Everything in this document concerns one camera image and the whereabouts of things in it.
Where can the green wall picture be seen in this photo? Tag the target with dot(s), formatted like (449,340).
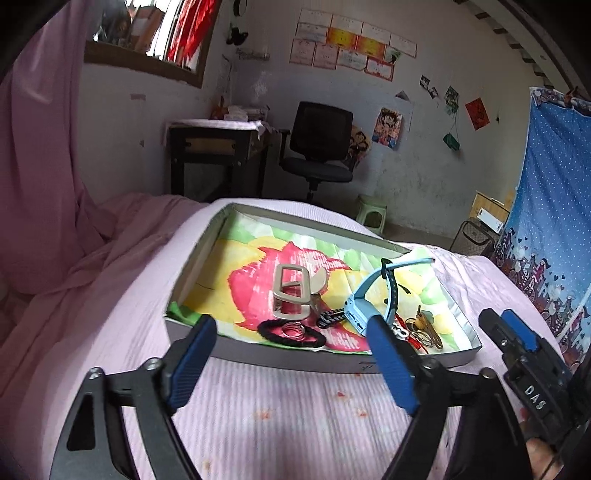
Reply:
(451,100)

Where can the white shallow cardboard box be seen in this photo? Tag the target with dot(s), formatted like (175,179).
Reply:
(277,357)

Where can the white long box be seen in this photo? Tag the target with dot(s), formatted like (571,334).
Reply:
(490,220)

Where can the colourful printed cloth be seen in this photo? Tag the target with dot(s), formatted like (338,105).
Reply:
(258,272)

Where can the wooden board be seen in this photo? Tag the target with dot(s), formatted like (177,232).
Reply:
(489,201)

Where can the blue printed curtain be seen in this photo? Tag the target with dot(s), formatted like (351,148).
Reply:
(545,207)

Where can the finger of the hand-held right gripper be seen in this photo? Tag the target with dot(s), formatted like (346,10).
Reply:
(491,327)
(519,327)

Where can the dark wooden desk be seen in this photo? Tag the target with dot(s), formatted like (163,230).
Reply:
(212,152)

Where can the red paper wall decoration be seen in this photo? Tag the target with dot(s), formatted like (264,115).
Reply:
(477,113)

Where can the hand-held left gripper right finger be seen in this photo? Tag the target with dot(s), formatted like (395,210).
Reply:
(390,369)

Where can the black office chair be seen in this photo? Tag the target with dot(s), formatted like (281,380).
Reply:
(318,138)

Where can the green plastic stool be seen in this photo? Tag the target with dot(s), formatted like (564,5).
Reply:
(371,210)

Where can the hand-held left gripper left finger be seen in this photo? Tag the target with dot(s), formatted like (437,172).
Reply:
(191,364)

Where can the person's right hand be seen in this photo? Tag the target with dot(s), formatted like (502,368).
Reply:
(538,457)

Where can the row of wall certificates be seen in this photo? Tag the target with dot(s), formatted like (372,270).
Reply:
(351,46)

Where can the red hanging decoration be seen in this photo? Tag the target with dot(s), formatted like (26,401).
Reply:
(191,32)

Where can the blue smartwatch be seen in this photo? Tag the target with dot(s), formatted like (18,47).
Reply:
(360,310)

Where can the small wall photos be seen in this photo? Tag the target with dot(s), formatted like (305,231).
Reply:
(429,86)

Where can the orange cartoon wall poster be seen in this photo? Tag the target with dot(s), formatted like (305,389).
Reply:
(360,144)

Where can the black wall clock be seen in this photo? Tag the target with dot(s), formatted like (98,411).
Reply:
(242,7)

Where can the papers on desk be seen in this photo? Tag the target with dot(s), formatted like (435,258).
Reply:
(240,112)

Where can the window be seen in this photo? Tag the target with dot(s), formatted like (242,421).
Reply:
(147,37)

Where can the black hair scrunchie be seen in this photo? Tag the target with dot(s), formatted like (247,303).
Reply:
(272,331)

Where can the green hanging pouch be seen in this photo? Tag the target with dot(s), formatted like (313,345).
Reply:
(452,142)

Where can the beige hair claw clip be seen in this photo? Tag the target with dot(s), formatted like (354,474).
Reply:
(295,295)

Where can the pink curtain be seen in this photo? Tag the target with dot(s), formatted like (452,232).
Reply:
(41,161)

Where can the pink bed blanket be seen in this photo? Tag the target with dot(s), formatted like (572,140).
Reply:
(286,415)

